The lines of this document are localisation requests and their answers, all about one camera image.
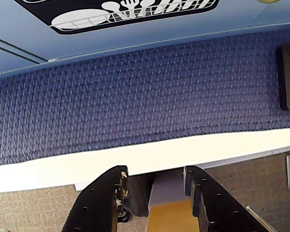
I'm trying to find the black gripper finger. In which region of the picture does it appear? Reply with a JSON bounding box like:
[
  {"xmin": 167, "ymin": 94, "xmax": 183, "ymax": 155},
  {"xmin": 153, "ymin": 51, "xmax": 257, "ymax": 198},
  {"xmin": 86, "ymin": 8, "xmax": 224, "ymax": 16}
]
[
  {"xmin": 183, "ymin": 165, "xmax": 273, "ymax": 232},
  {"xmin": 61, "ymin": 165, "xmax": 131, "ymax": 232}
]

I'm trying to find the white base board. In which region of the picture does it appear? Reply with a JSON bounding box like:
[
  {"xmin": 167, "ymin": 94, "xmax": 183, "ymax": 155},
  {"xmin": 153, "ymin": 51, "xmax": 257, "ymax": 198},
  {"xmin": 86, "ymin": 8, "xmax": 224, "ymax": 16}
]
[{"xmin": 0, "ymin": 127, "xmax": 290, "ymax": 195}]

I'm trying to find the dishwasher door with dish print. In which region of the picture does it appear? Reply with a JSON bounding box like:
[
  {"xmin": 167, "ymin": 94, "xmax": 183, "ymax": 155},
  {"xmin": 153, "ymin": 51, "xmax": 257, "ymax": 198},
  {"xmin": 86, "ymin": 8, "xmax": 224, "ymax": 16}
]
[{"xmin": 0, "ymin": 0, "xmax": 269, "ymax": 63}]

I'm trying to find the blue toy kitchen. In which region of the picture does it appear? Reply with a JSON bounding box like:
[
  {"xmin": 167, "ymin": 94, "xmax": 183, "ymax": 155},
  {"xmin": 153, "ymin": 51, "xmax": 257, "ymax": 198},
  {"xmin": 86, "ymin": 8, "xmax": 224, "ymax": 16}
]
[{"xmin": 0, "ymin": 0, "xmax": 290, "ymax": 78}]

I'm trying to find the yellow and grey post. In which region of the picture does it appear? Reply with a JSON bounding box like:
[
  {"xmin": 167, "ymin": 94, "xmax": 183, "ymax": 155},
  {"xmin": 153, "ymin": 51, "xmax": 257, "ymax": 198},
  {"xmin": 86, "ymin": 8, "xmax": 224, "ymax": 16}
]
[{"xmin": 146, "ymin": 169, "xmax": 194, "ymax": 232}]

